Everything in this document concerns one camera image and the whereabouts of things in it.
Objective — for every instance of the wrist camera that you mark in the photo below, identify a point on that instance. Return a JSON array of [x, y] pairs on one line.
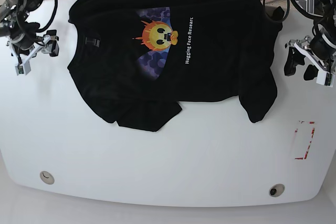
[[325, 78], [23, 68]]

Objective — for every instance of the red tape rectangle marking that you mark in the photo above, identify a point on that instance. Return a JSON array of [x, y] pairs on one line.
[[303, 137]]

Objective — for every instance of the table cable grommet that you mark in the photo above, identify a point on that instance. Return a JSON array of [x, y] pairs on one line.
[[276, 190], [47, 177]]

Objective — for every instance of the right table cable grommet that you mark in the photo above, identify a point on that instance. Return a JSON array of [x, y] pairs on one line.
[[276, 190]]

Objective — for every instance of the black printed t-shirt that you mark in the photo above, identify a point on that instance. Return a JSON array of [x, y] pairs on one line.
[[137, 60]]

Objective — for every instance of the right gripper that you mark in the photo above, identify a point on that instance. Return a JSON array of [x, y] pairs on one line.
[[21, 45]]

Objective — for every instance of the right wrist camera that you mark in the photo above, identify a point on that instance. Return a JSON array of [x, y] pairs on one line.
[[23, 68]]

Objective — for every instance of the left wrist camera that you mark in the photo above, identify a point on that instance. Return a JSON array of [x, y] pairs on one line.
[[325, 78]]

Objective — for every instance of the left table cable grommet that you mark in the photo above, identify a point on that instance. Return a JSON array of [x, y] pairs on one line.
[[47, 177]]

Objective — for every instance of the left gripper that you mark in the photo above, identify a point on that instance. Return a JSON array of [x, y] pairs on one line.
[[319, 50]]

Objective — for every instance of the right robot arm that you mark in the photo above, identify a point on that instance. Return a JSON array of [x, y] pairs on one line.
[[13, 21]]

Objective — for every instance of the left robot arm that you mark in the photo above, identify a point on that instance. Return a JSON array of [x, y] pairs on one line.
[[323, 18]]

